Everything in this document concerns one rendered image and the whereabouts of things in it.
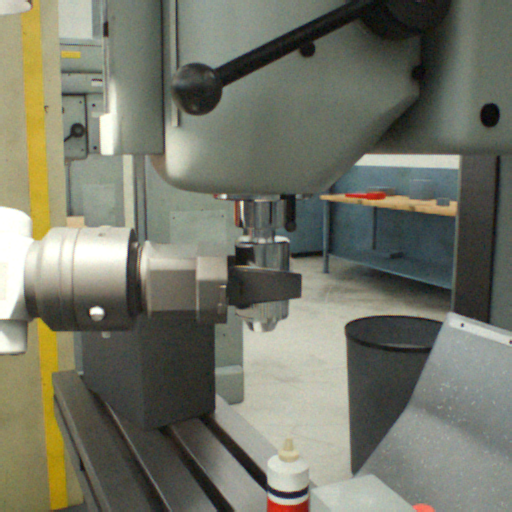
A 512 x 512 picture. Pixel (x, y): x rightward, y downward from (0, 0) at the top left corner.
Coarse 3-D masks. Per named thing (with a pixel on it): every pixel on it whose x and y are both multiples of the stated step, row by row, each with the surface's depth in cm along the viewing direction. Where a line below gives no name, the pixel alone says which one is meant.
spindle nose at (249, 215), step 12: (240, 204) 50; (252, 204) 49; (264, 204) 49; (276, 204) 50; (240, 216) 50; (252, 216) 50; (264, 216) 50; (276, 216) 50; (252, 228) 50; (264, 228) 50; (276, 228) 50
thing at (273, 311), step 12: (288, 252) 52; (240, 264) 51; (252, 264) 50; (264, 264) 50; (276, 264) 51; (288, 264) 52; (288, 300) 53; (240, 312) 52; (252, 312) 51; (264, 312) 51; (276, 312) 51
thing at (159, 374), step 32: (160, 320) 82; (192, 320) 85; (96, 352) 94; (128, 352) 84; (160, 352) 83; (192, 352) 86; (96, 384) 95; (128, 384) 85; (160, 384) 84; (192, 384) 87; (128, 416) 86; (160, 416) 84; (192, 416) 87
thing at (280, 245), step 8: (240, 240) 51; (248, 240) 51; (272, 240) 51; (280, 240) 51; (288, 240) 52; (240, 248) 51; (248, 248) 50; (256, 248) 50; (264, 248) 50; (272, 248) 50; (280, 248) 51; (288, 248) 52
